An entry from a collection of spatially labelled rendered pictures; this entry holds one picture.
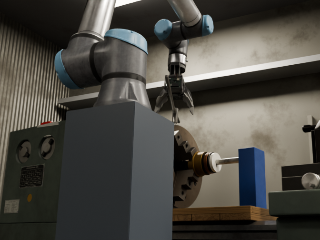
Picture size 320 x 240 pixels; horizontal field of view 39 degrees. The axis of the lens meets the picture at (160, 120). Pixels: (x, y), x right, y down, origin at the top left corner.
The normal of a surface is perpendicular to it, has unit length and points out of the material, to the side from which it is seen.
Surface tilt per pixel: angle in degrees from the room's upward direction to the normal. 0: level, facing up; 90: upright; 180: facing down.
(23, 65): 90
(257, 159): 90
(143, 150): 90
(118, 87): 73
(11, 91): 90
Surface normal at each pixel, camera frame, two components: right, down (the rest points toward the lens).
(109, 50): -0.47, -0.25
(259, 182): 0.80, -0.15
